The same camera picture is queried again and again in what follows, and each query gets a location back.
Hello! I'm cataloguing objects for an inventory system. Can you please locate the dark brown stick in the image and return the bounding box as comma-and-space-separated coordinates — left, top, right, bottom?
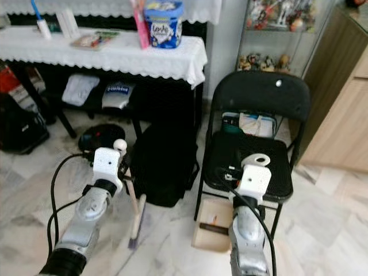
200, 223, 231, 233

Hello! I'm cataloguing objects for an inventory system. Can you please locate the light wood cabinet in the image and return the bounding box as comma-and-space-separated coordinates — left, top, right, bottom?
299, 3, 368, 173

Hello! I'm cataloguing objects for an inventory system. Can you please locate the blue Love Letters tin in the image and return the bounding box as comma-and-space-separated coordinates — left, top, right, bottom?
144, 0, 185, 49

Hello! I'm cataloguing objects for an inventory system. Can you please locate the black folding chair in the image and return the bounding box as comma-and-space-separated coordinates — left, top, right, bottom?
194, 71, 311, 236

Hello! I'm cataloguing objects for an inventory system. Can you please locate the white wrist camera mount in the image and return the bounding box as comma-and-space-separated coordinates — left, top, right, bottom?
239, 164, 272, 202
92, 147, 124, 185

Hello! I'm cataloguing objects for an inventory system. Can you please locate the colourful picture book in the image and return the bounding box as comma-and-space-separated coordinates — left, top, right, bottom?
70, 30, 120, 49

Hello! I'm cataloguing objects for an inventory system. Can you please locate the white lace dust cover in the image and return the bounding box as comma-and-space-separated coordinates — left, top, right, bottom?
0, 0, 222, 25

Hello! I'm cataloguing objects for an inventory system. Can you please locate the glass display cabinet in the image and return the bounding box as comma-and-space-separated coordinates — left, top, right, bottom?
236, 0, 337, 75

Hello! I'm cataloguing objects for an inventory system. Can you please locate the wooden handled short broom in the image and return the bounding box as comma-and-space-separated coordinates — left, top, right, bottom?
113, 139, 146, 250

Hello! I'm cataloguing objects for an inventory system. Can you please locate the red toy figure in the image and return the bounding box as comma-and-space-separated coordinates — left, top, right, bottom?
247, 3, 265, 29

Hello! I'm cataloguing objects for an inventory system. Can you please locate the pink tall packet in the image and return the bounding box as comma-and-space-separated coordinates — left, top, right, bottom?
130, 0, 149, 49

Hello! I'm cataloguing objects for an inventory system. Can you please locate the beige long handled dustpan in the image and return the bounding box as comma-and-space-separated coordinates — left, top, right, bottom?
193, 153, 271, 254

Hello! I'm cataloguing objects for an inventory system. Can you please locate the dark green container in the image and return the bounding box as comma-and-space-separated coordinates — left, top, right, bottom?
223, 112, 242, 134

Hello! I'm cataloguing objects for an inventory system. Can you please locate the slim white box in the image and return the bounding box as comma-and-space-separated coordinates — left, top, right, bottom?
62, 7, 80, 36
55, 11, 71, 38

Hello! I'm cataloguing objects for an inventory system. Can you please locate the blue handled lint roller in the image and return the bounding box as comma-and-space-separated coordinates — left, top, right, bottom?
30, 0, 52, 41

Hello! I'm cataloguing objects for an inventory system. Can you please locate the large black backpack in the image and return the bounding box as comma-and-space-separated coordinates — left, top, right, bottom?
128, 122, 202, 208

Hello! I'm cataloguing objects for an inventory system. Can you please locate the white toy robot figure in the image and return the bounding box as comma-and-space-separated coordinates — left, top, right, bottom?
273, 0, 291, 26

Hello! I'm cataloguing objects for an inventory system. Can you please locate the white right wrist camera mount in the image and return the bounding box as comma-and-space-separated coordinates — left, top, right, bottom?
239, 164, 272, 202

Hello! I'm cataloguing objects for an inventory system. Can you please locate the white blue tissue box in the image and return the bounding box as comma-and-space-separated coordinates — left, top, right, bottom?
239, 112, 277, 139

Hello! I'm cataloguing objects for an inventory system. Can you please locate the white lace tablecloth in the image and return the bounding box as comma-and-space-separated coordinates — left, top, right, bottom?
0, 26, 208, 88

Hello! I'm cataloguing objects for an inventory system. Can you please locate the white padded bag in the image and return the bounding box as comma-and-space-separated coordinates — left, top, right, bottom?
62, 74, 99, 107

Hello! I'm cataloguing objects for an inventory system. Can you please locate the black soft bag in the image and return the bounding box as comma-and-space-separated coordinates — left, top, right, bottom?
0, 92, 51, 155

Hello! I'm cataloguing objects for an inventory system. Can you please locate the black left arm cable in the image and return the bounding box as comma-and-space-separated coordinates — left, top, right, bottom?
47, 152, 95, 259

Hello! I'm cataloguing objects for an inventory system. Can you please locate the grey BitRobot bag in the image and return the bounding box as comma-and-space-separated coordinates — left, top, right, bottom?
102, 82, 136, 110

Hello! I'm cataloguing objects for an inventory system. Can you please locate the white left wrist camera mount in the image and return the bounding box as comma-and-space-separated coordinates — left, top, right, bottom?
92, 147, 124, 185

